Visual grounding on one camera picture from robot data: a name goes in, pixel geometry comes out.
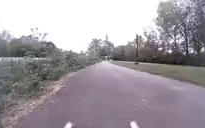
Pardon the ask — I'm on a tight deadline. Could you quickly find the green grass strip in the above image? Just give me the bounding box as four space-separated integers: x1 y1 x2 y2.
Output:
110 59 205 89

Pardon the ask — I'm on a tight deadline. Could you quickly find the overgrown weedy verge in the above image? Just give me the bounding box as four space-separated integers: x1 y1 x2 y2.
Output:
0 46 103 118

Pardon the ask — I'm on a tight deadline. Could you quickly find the dark hedge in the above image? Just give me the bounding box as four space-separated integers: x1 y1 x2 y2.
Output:
111 44 205 68

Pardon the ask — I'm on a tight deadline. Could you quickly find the row of tall trees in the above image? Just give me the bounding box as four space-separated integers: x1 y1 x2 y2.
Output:
141 0 205 58

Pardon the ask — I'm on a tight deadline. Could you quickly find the dry straw path edge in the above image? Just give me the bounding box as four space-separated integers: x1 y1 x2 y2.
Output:
1 71 79 128

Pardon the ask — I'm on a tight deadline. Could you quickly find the distant tree clump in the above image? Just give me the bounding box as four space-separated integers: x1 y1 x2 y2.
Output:
86 34 115 60

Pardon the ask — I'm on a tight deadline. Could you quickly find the dark purplish asphalt path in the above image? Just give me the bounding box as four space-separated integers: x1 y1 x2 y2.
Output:
15 61 205 128

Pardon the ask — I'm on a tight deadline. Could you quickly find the pale fence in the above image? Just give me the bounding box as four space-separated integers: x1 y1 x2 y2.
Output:
0 56 53 79

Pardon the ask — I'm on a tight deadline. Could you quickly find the wooden pole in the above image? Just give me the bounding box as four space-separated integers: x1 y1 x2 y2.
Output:
134 33 140 65

